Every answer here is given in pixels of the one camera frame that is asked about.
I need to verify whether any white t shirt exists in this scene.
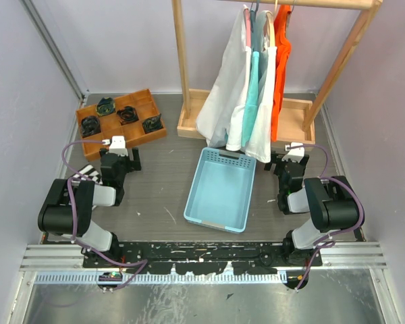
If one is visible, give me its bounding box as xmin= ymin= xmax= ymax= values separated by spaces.
xmin=245 ymin=10 xmax=277 ymax=163

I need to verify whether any orange t shirt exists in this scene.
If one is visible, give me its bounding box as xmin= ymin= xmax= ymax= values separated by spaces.
xmin=271 ymin=5 xmax=292 ymax=142

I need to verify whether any beige wooden hanger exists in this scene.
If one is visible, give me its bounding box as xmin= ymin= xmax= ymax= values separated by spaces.
xmin=263 ymin=0 xmax=279 ymax=49

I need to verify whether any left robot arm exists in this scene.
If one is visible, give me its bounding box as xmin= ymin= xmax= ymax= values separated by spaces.
xmin=38 ymin=148 xmax=142 ymax=267

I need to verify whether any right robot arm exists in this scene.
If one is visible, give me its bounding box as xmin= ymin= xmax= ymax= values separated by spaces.
xmin=261 ymin=152 xmax=365 ymax=266

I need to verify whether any teal t shirt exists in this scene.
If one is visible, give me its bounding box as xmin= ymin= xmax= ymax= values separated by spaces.
xmin=241 ymin=51 xmax=260 ymax=147

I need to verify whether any white shirt on pink hanger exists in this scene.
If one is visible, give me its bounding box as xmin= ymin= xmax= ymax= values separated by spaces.
xmin=196 ymin=5 xmax=252 ymax=151

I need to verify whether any grey blue hanger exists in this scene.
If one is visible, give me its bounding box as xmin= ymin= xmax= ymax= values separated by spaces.
xmin=250 ymin=0 xmax=260 ymax=51

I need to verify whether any pink hanger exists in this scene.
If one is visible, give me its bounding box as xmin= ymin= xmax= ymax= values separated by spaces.
xmin=244 ymin=7 xmax=251 ymax=48

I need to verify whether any black white striped cloth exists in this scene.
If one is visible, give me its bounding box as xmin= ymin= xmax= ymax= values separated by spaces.
xmin=72 ymin=164 xmax=102 ymax=185

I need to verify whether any wooden clothes rack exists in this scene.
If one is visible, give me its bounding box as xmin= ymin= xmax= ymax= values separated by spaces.
xmin=171 ymin=1 xmax=383 ymax=147

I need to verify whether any dark rolled sock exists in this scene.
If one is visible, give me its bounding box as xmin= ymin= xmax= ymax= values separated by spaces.
xmin=116 ymin=106 xmax=139 ymax=125
xmin=96 ymin=97 xmax=115 ymax=117
xmin=142 ymin=114 xmax=163 ymax=134
xmin=80 ymin=115 xmax=101 ymax=138

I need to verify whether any wooden compartment tray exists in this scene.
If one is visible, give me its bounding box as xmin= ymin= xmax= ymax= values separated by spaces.
xmin=76 ymin=89 xmax=167 ymax=161

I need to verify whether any light blue plastic basket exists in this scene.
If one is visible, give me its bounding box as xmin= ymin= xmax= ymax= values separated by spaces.
xmin=184 ymin=147 xmax=257 ymax=234

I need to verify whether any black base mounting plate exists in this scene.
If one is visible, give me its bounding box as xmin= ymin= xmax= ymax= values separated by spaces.
xmin=82 ymin=240 xmax=324 ymax=275

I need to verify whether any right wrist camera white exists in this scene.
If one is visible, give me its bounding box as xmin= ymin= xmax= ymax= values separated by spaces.
xmin=282 ymin=142 xmax=305 ymax=163

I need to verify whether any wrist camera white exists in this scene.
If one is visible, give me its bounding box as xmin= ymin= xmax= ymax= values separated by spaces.
xmin=282 ymin=142 xmax=305 ymax=163
xmin=102 ymin=136 xmax=128 ymax=156

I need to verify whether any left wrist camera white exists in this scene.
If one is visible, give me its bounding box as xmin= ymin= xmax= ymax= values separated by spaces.
xmin=102 ymin=136 xmax=128 ymax=156

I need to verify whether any aluminium frame rail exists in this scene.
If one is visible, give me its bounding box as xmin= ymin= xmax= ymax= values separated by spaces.
xmin=20 ymin=242 xmax=387 ymax=290

